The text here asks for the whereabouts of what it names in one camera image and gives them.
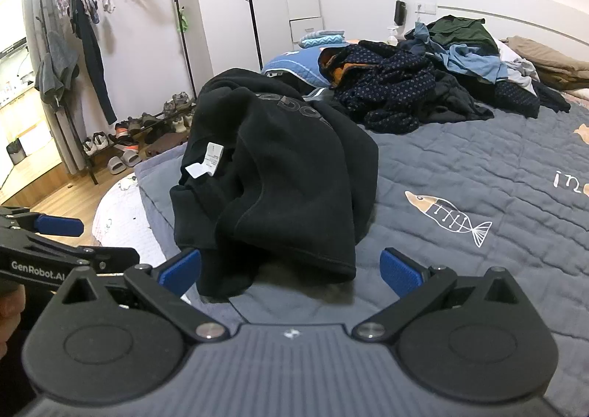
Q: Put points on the blue pillow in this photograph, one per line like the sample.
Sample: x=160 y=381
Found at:
x=294 y=67

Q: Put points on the white pump bottle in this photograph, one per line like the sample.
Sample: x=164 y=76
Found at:
x=392 y=35

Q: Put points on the white headboard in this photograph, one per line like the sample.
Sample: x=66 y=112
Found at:
x=506 y=2

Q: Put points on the black hairbrush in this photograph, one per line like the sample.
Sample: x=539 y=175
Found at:
x=399 y=12

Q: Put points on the grey quilted bedspread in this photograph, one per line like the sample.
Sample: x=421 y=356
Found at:
x=460 y=168

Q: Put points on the black bin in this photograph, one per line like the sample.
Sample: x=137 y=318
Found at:
x=16 y=152

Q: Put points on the green hanging toy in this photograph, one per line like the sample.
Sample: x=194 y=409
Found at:
x=184 y=20

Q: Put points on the person's left hand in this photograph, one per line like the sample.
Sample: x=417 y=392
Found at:
x=9 y=306

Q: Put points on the navy dotted jacket orange lining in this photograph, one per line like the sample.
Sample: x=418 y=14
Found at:
x=391 y=81

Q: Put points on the small navy dotted garment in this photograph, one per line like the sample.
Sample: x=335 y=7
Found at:
x=515 y=99

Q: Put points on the white grey garment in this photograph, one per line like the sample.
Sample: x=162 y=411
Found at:
x=517 y=64

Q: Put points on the small black garment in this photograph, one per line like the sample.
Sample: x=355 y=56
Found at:
x=554 y=97

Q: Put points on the dark green garment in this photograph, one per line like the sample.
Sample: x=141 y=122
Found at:
x=460 y=30

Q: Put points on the khaki folded garment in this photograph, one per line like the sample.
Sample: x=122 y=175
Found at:
x=552 y=58

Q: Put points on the black sweatshirt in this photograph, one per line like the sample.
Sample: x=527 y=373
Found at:
x=285 y=177

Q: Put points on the white wall socket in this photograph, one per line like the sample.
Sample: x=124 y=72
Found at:
x=425 y=7

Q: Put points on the blue-grey denim garment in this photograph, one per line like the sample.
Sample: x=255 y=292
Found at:
x=421 y=35

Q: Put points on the white bedsheet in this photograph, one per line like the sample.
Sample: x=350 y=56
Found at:
x=119 y=214

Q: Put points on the charcoal thin garment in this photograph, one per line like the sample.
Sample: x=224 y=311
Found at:
x=460 y=99

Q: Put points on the dark hanging pants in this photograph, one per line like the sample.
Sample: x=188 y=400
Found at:
x=94 y=58

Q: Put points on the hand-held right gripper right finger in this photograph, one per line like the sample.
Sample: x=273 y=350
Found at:
x=399 y=274

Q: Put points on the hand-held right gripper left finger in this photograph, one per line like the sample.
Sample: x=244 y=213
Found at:
x=180 y=270

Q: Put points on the light blue garment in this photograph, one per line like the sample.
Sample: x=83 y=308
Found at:
x=474 y=60

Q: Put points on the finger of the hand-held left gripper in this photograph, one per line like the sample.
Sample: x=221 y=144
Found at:
x=60 y=226

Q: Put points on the white wardrobe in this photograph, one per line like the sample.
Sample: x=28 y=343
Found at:
x=221 y=7

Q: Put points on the black clothes rack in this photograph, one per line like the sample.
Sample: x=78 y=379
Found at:
x=182 y=53

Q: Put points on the row of shoes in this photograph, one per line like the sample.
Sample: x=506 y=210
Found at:
x=138 y=131

